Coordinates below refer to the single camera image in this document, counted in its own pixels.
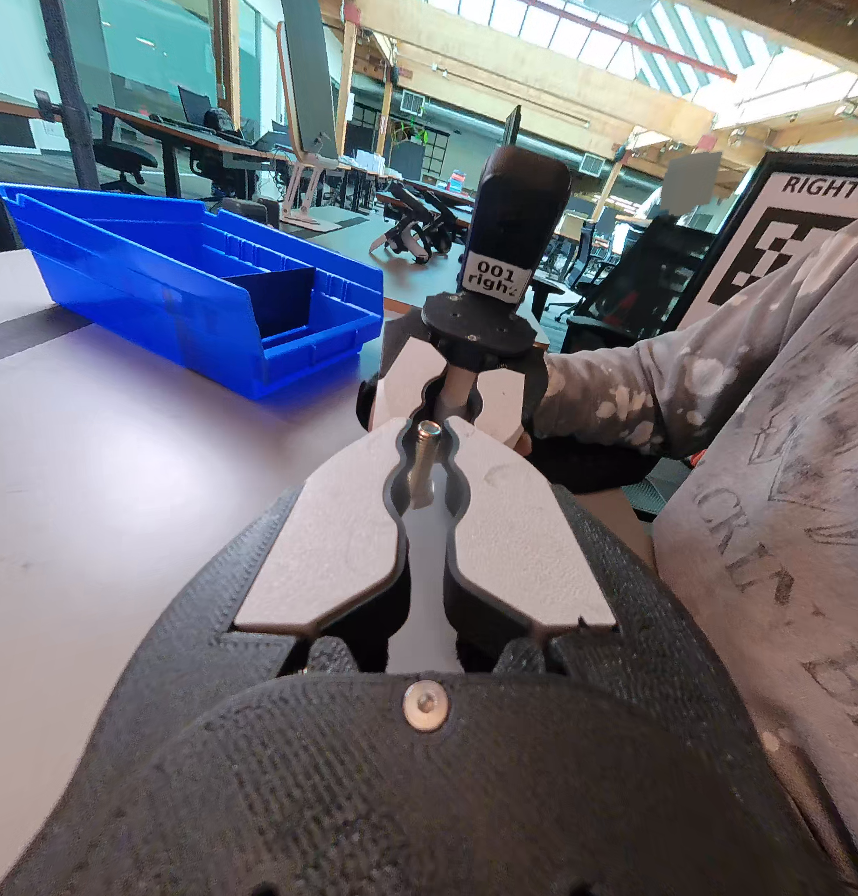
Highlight black tool white trim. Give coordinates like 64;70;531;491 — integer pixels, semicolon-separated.
369;183;433;266
418;189;472;254

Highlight black display on easel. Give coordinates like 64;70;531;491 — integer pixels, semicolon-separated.
278;0;346;232

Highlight black office chair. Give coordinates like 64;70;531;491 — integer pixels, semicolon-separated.
93;112;160;193
562;213;717;354

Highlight black light stand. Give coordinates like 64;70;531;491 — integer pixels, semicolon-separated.
37;0;101;190

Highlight blue plastic bin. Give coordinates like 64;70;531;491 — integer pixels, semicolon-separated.
0;182;385;401

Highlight wood-edged grey table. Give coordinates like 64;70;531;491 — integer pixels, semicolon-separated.
306;203;563;347

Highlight wooden desk black legs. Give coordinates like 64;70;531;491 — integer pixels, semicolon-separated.
93;105;297;200

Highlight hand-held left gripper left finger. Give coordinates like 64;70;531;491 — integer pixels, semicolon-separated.
233;416;410;673

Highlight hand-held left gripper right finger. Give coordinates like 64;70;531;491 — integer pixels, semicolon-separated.
444;416;619;673

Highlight person's right forearm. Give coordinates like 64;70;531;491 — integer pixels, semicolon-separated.
534;280;822;459

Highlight black framed marker board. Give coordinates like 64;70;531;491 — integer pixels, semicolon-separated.
677;150;858;330

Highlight black bin divider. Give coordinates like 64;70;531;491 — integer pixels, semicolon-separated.
222;266;318;340

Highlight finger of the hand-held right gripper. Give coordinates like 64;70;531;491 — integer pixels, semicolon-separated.
473;367;528;450
369;338;451;433

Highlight silver flange bolt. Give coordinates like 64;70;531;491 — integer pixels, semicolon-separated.
408;420;444;511

